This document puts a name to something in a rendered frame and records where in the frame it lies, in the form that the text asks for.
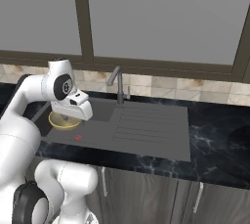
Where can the grey metal tap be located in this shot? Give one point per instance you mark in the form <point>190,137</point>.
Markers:
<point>119,84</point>

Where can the dark grey sink with drainboard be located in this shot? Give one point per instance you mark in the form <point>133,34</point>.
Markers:
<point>149,126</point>

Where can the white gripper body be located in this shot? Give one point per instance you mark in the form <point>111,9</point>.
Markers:
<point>73,110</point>

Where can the grey wood cupboard door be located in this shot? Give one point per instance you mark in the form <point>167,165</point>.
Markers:
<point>218,203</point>
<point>140,195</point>

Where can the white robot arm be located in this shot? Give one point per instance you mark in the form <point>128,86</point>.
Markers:
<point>19,136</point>

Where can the yellow bowl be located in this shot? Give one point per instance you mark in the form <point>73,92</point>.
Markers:
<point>70,124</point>

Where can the brown window frame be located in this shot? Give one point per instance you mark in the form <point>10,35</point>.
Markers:
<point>85,22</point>

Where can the small red bell pepper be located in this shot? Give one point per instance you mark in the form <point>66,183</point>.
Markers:
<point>77,137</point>

